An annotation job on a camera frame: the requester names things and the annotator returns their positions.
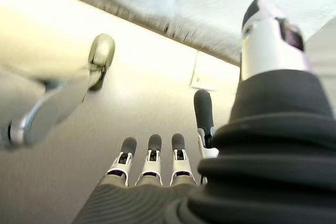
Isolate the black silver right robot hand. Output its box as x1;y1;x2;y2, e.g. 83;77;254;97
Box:
72;0;336;224

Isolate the beige throw blanket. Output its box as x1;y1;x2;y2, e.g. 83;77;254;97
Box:
20;0;241;67

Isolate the printed paper sheet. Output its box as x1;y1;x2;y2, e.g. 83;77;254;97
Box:
190;50;224;91

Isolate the silver right robot leg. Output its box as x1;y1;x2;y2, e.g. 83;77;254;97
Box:
0;34;116;148

